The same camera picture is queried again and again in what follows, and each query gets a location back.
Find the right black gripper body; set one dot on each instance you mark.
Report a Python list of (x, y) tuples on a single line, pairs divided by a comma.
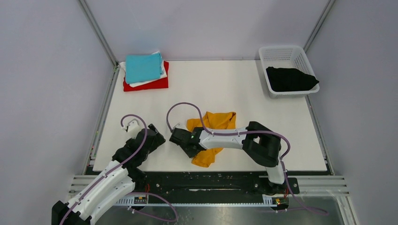
[(190, 153)]

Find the yellow t shirt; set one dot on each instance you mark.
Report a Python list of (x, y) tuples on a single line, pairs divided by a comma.
[(214, 121)]

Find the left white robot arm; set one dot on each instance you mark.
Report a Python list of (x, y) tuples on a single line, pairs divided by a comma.
[(119, 178)]

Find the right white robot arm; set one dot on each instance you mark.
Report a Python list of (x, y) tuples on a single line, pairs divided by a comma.
[(263, 146)]

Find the folded red t shirt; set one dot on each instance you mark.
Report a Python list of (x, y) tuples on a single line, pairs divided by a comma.
[(161, 83)]

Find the folded blue t shirt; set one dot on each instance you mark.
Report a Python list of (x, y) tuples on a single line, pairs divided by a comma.
[(143, 68)]

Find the folded white t shirt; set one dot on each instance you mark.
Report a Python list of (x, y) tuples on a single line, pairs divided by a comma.
[(136, 83)]

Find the black t shirt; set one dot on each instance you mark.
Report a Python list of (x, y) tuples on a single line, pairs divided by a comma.
[(290, 79)]

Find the white plastic basket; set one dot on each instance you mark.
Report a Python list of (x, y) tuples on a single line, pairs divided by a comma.
[(286, 56)]

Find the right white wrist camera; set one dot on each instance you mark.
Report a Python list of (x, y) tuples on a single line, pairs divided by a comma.
[(179, 127)]

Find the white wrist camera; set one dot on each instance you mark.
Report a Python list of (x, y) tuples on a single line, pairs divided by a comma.
[(132, 126), (179, 127)]

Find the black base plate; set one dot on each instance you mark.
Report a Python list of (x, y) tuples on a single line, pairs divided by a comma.
[(210, 187)]

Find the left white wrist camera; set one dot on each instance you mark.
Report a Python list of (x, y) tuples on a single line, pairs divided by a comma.
[(132, 126)]

